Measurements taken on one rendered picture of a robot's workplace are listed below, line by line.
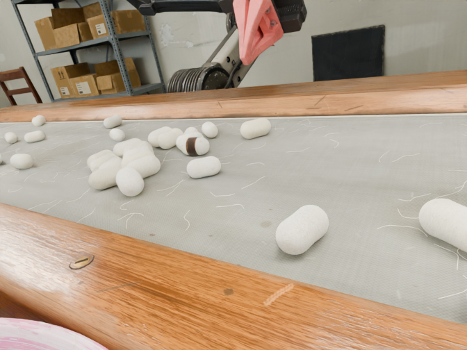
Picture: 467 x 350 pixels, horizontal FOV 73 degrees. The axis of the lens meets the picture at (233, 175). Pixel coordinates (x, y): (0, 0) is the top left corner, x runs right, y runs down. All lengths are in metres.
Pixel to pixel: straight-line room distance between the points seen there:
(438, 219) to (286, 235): 0.07
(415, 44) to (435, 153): 2.01
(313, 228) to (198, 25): 2.63
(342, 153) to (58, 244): 0.23
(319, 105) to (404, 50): 1.88
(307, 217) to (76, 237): 0.13
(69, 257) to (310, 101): 0.35
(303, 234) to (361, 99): 0.28
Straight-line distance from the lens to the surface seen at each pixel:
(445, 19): 2.29
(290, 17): 0.46
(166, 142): 0.39
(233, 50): 0.84
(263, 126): 0.37
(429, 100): 0.42
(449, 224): 0.19
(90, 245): 0.19
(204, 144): 0.34
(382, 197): 0.23
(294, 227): 0.17
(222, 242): 0.20
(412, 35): 2.29
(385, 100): 0.42
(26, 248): 0.22
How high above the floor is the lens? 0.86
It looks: 24 degrees down
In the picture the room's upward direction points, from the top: 11 degrees counter-clockwise
